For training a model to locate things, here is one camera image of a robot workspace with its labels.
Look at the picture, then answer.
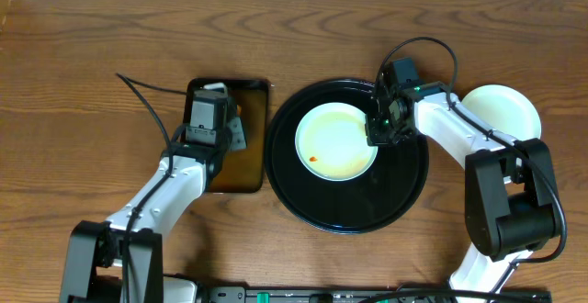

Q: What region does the round black tray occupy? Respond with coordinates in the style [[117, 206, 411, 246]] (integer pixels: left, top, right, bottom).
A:
[[265, 78, 429, 234]]

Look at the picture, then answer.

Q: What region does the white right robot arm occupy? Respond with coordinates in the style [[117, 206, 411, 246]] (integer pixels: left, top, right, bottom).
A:
[[367, 78, 568, 302]]

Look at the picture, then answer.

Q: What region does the light blue plate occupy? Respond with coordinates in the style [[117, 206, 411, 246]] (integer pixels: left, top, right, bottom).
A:
[[294, 102, 378, 182]]

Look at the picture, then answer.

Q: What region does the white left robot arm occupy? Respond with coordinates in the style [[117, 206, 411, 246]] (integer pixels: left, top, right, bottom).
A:
[[59, 109, 246, 302]]

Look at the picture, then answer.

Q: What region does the pale green plate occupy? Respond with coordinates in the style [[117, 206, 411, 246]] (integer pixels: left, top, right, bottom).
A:
[[461, 84, 542, 140]]

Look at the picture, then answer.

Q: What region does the rectangular black tray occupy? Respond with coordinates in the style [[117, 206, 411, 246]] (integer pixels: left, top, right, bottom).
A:
[[187, 78, 269, 193]]

